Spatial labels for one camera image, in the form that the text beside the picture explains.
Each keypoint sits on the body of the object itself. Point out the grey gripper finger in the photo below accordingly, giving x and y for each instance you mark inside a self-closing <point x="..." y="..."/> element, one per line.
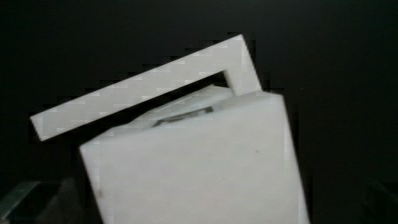
<point x="40" y="203"/>

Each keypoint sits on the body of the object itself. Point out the white cabinet top block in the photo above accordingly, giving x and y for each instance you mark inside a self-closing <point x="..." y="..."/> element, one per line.
<point x="202" y="171"/>

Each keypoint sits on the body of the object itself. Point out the white cabinet body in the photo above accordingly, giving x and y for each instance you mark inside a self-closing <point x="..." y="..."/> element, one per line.
<point x="197" y="100"/>

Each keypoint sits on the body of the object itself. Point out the white workspace border frame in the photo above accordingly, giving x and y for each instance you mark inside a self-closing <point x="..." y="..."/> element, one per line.
<point x="222" y="58"/>

